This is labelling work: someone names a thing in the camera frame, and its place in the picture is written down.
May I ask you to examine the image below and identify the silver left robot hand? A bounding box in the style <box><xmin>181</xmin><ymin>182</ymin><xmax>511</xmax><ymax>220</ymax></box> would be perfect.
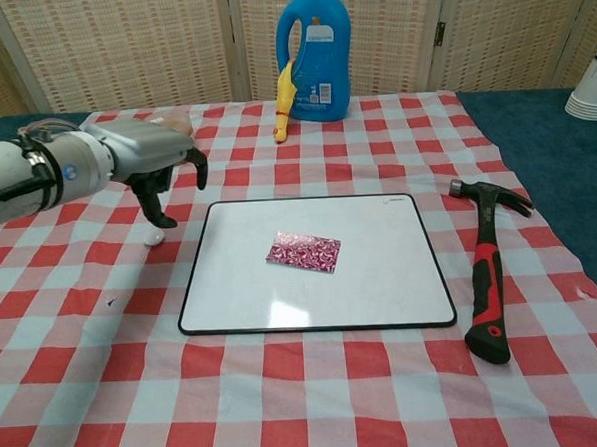
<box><xmin>80</xmin><ymin>115</ymin><xmax>213</xmax><ymax>234</ymax></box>

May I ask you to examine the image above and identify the white square board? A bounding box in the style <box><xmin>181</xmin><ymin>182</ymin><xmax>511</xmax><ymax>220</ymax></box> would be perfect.
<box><xmin>170</xmin><ymin>189</ymin><xmax>459</xmax><ymax>341</ymax></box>

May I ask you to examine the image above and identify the red and white checkered cloth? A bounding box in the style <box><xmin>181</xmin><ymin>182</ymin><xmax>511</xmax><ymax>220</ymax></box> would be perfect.
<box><xmin>0</xmin><ymin>82</ymin><xmax>597</xmax><ymax>447</ymax></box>

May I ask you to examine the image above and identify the woven bamboo folding screen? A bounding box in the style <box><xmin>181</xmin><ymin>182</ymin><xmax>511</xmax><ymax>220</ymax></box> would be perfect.
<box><xmin>0</xmin><ymin>0</ymin><xmax>597</xmax><ymax>131</ymax></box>

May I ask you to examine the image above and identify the yellow rubber chicken toy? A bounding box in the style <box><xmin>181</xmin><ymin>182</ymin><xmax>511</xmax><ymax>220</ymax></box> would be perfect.
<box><xmin>268</xmin><ymin>58</ymin><xmax>300</xmax><ymax>146</ymax></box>

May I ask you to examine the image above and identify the blue detergent bottle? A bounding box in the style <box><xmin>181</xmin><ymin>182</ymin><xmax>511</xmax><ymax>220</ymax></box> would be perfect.
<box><xmin>273</xmin><ymin>0</ymin><xmax>358</xmax><ymax>125</ymax></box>

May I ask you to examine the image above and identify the red and black claw hammer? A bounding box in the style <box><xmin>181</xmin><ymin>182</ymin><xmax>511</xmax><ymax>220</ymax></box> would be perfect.
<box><xmin>447</xmin><ymin>173</ymin><xmax>543</xmax><ymax>369</ymax></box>

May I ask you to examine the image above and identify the dark blue table cover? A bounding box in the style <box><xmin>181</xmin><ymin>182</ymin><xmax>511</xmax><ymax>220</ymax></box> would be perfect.
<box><xmin>0</xmin><ymin>83</ymin><xmax>597</xmax><ymax>353</ymax></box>

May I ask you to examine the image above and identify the stack of white paper cups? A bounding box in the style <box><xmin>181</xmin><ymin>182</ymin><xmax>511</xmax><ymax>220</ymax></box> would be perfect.
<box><xmin>561</xmin><ymin>45</ymin><xmax>597</xmax><ymax>123</ymax></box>

